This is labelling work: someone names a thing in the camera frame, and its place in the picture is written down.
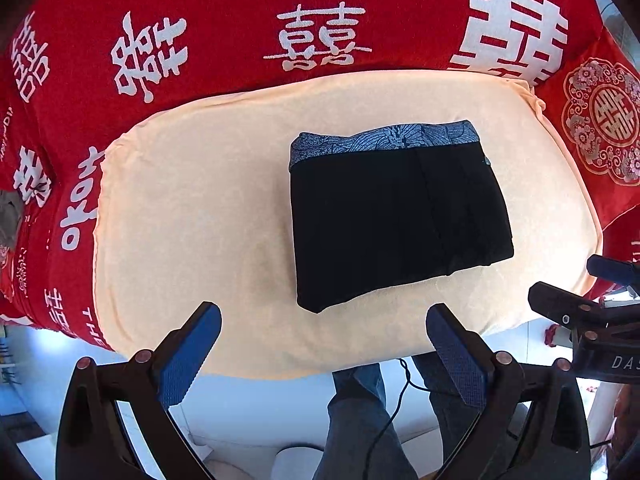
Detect black pants blue patterned trim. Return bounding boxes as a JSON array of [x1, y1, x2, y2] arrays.
[[288, 120, 514, 313]]

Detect person's right hand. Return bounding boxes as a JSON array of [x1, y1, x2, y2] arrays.
[[612, 385, 639, 462]]

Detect person's legs in jeans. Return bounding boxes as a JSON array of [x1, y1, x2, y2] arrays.
[[314, 352, 480, 480]]

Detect red embroidered cushion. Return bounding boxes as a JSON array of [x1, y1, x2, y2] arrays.
[[535, 29, 639, 228]]

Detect peach towel cushion cover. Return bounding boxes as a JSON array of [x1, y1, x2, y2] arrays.
[[93, 70, 603, 379]]

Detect red sofa cover white characters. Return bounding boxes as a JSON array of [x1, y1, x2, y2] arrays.
[[0, 0, 640, 351]]

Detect black cable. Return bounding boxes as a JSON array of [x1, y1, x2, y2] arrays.
[[361, 357, 452, 480]]

